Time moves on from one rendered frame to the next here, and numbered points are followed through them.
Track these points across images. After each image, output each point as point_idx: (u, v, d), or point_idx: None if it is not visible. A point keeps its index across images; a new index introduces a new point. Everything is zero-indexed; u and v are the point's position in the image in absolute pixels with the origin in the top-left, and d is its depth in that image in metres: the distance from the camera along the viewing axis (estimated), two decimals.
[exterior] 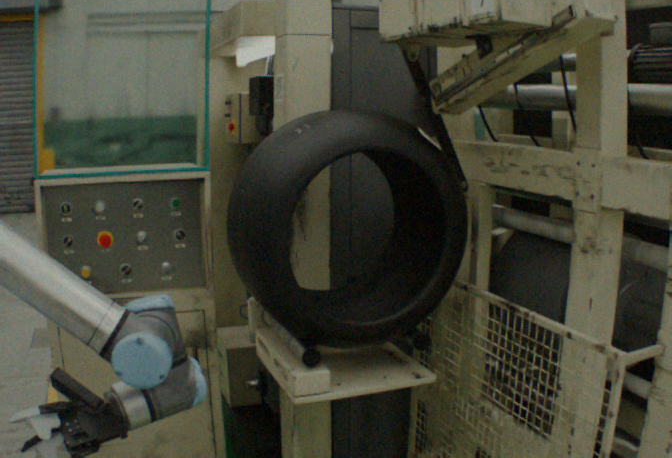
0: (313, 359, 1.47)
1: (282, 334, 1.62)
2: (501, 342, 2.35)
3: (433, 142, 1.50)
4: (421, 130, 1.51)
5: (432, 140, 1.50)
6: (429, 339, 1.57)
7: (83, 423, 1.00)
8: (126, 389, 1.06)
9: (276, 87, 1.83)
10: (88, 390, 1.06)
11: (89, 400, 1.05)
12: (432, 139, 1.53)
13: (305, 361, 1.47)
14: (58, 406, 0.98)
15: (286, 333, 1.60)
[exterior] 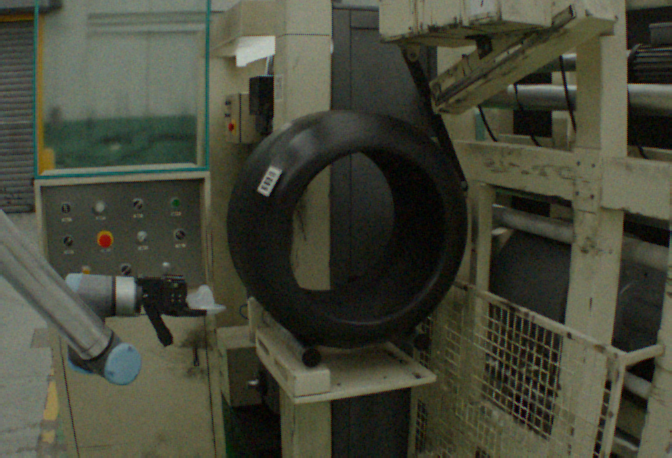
0: (311, 359, 1.47)
1: None
2: (501, 342, 2.35)
3: (274, 180, 1.38)
4: (260, 190, 1.40)
5: (272, 181, 1.38)
6: (423, 349, 1.57)
7: (169, 295, 1.41)
8: (125, 307, 1.37)
9: (276, 87, 1.83)
10: (151, 319, 1.42)
11: (154, 311, 1.42)
12: (267, 173, 1.41)
13: (310, 352, 1.47)
14: (191, 313, 1.43)
15: None
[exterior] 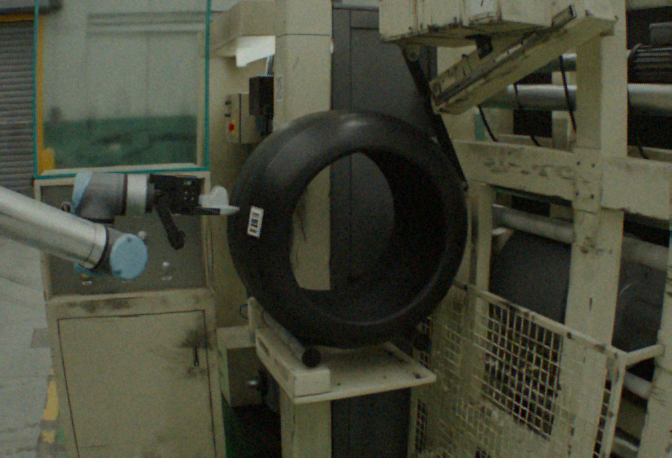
0: (313, 358, 1.47)
1: (282, 336, 1.62)
2: (501, 342, 2.35)
3: (259, 221, 1.38)
4: (250, 233, 1.40)
5: (258, 222, 1.39)
6: (428, 338, 1.57)
7: (182, 192, 1.39)
8: (137, 203, 1.35)
9: (276, 87, 1.83)
10: (162, 219, 1.40)
11: (165, 210, 1.40)
12: (251, 214, 1.40)
13: (306, 362, 1.47)
14: (204, 211, 1.41)
15: (285, 335, 1.60)
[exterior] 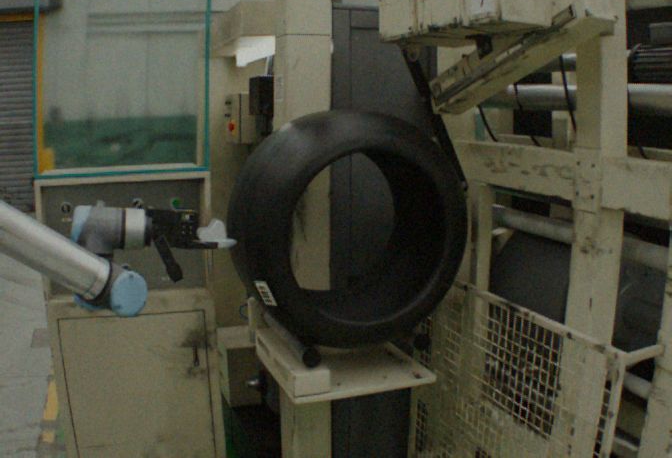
0: (312, 359, 1.47)
1: None
2: (501, 342, 2.35)
3: (268, 292, 1.41)
4: (268, 304, 1.44)
5: (268, 293, 1.41)
6: (427, 346, 1.58)
7: (180, 227, 1.40)
8: (135, 238, 1.36)
9: (276, 87, 1.83)
10: (160, 253, 1.41)
11: (164, 244, 1.41)
12: (258, 288, 1.43)
13: (306, 355, 1.47)
14: (202, 245, 1.42)
15: None
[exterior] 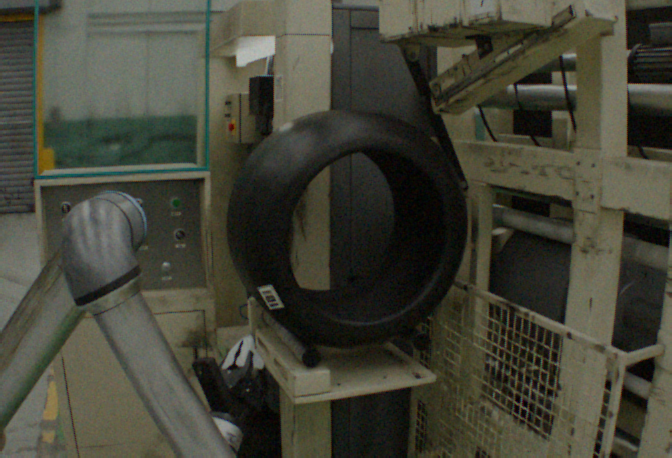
0: (311, 359, 1.47)
1: None
2: (501, 342, 2.35)
3: (274, 294, 1.42)
4: (273, 308, 1.44)
5: (274, 296, 1.43)
6: (423, 349, 1.57)
7: None
8: None
9: (276, 87, 1.83)
10: (206, 398, 1.21)
11: None
12: (262, 294, 1.44)
13: (311, 352, 1.47)
14: (221, 369, 1.30)
15: None
